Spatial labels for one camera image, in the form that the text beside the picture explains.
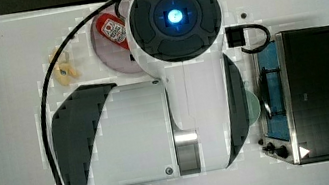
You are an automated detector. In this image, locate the red ketchup bottle toy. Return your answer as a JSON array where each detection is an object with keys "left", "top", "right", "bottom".
[{"left": 95, "top": 13, "right": 129, "bottom": 50}]

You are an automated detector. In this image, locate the peeled banana toy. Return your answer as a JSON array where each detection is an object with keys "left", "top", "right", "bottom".
[{"left": 52, "top": 51, "right": 81, "bottom": 86}]

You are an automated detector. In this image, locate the light green cup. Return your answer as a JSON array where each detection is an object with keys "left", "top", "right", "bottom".
[{"left": 246, "top": 91, "right": 261, "bottom": 125}]

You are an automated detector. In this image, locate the black toaster oven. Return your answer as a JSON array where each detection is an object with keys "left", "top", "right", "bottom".
[{"left": 256, "top": 25, "right": 329, "bottom": 165}]

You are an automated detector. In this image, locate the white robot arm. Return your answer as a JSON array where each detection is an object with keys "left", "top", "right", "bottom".
[{"left": 51, "top": 0, "right": 249, "bottom": 185}]

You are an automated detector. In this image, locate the grey oval plate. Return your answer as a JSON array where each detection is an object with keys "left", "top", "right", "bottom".
[{"left": 90, "top": 7, "right": 142, "bottom": 74}]

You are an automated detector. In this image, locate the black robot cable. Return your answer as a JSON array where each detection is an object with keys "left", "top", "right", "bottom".
[{"left": 20, "top": 0, "right": 154, "bottom": 185}]

